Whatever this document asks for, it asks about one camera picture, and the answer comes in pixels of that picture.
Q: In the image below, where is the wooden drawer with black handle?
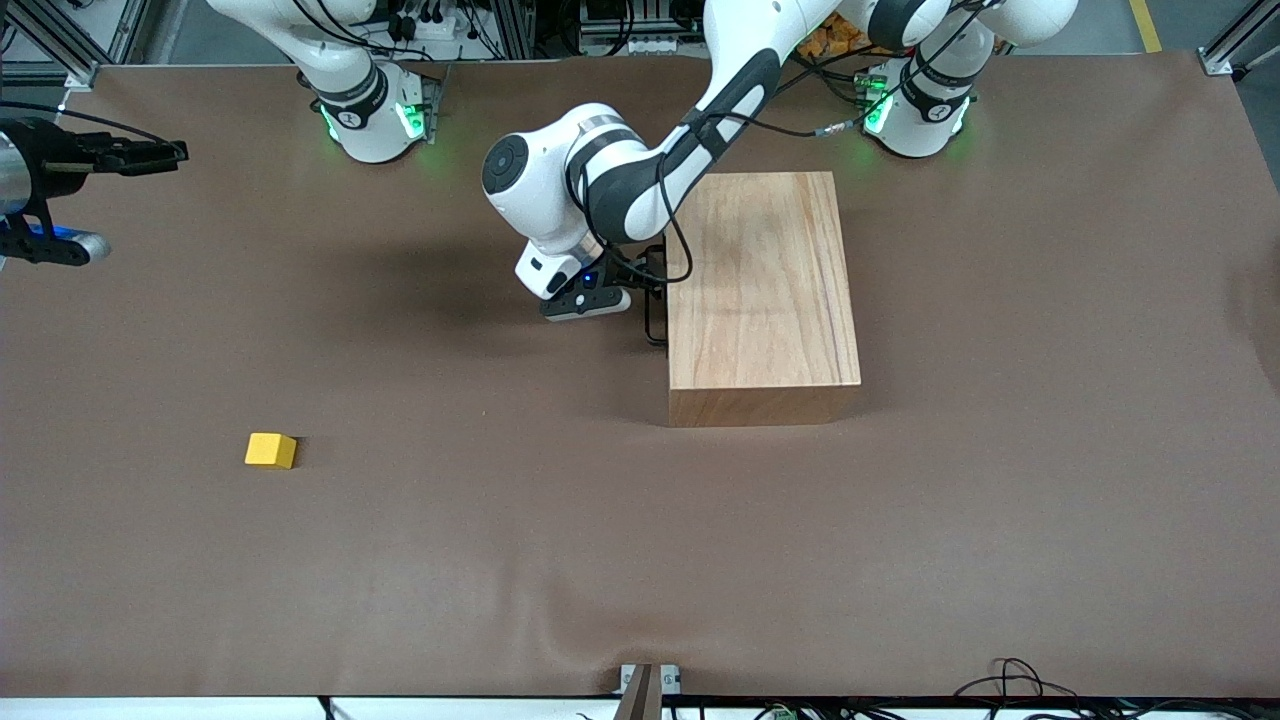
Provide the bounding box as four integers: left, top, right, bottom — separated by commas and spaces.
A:
644, 245, 670, 350

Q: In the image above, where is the yellow wooden block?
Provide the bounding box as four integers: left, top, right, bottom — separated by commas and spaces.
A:
245, 432, 298, 471

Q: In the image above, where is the wooden drawer cabinet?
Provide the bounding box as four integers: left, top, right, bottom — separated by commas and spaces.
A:
663, 171, 862, 429

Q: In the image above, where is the brown table cover sheet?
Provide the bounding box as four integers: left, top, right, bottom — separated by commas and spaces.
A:
0, 52, 1280, 699

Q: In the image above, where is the orange bags pile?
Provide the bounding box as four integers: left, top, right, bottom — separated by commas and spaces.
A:
800, 15, 873, 58

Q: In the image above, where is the white power strip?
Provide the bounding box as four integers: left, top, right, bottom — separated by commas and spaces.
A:
388, 0, 471, 43

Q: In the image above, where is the yellow floor tape strip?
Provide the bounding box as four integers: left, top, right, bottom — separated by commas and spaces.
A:
1130, 0, 1167, 54

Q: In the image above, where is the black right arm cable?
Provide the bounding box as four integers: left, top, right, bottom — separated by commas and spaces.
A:
0, 100, 188, 156

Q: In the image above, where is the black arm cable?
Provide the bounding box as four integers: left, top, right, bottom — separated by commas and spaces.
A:
0, 100, 188, 156
570, 50, 901, 291

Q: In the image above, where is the aluminium frame profile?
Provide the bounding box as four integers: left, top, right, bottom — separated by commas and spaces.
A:
0, 0, 151, 93
1200, 0, 1280, 81

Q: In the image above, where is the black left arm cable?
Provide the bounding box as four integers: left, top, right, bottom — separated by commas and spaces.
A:
570, 50, 901, 291

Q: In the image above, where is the aluminium rack frame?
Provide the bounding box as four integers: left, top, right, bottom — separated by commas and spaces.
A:
480, 0, 563, 61

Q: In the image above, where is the black loose cable bundle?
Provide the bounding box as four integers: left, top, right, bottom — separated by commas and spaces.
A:
955, 657, 1280, 720

